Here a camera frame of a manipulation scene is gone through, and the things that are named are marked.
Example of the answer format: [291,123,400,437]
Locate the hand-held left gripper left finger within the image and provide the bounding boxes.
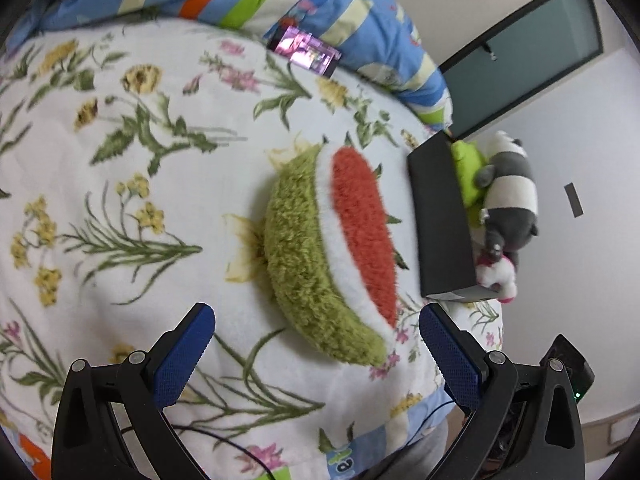
[50,302,217,480]

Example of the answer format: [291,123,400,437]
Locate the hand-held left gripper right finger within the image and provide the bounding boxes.
[419,304,586,480]

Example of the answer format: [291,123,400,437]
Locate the white and pink plush toy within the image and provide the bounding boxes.
[474,252,518,305]

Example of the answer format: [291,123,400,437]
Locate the black cardboard box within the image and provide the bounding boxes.
[406,132,493,303]

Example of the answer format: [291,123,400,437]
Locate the watermelon slice plush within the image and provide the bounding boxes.
[262,142,406,366]

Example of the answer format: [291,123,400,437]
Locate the grey and white plush animal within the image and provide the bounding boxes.
[472,131,541,266]

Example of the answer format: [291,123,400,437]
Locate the green plush toy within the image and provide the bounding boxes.
[450,140,488,208]

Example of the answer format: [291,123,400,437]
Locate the person's grey pants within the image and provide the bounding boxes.
[395,410,451,480]

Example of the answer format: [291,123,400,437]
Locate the floral blanket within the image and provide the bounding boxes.
[0,15,506,480]

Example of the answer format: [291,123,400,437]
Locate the dark glass door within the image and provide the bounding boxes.
[437,0,603,141]

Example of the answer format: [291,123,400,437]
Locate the smartphone with lit screen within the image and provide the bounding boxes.
[267,25,343,79]

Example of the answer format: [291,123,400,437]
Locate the striped cartoon quilt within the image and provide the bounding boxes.
[10,0,455,128]

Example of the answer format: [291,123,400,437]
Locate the black cable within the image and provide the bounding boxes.
[117,395,451,480]

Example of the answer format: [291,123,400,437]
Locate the grey wall switch plate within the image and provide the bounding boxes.
[564,184,585,218]

